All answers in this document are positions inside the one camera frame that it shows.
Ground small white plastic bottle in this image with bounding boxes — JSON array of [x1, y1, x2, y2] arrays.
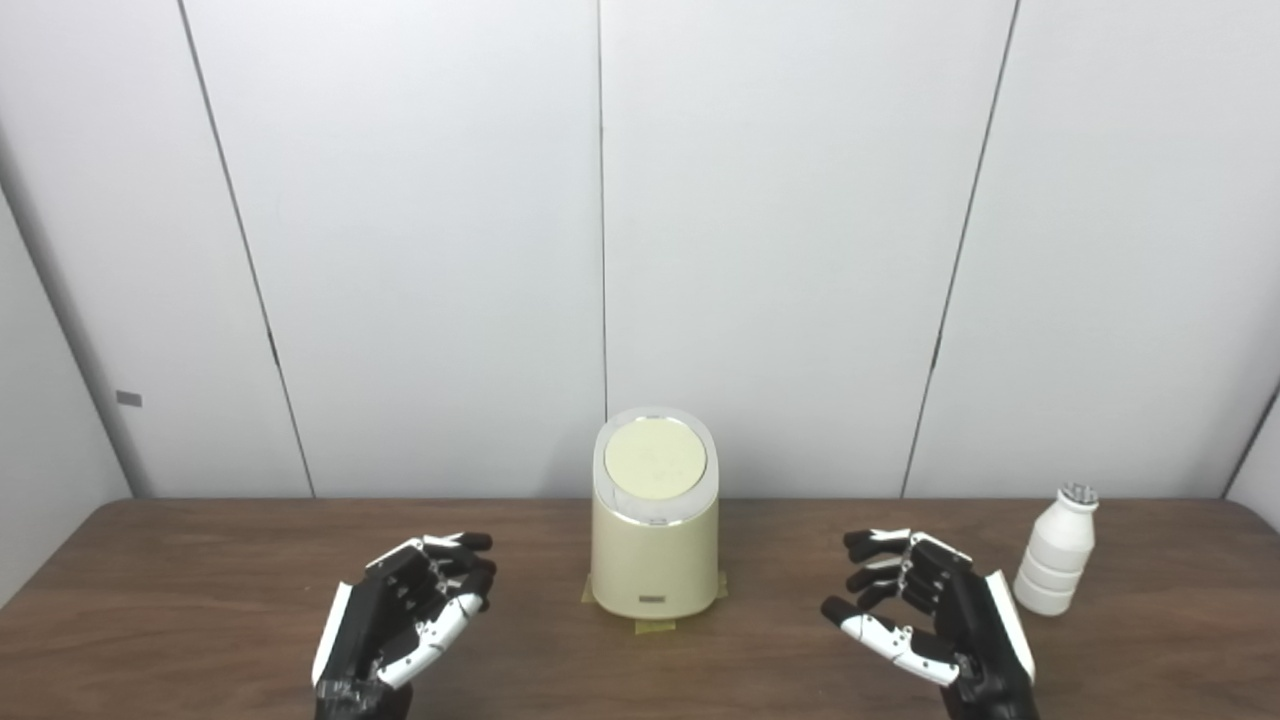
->
[[1013, 483, 1100, 617]]

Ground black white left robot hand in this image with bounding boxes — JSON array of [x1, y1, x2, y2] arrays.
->
[[312, 532, 498, 720]]

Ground round cream bin lid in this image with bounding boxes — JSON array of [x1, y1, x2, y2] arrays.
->
[[603, 419, 708, 501]]

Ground cream-colored lidded bin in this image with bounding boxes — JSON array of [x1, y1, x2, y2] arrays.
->
[[590, 406, 721, 621]]

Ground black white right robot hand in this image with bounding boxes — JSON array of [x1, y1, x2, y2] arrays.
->
[[821, 528, 1041, 720]]

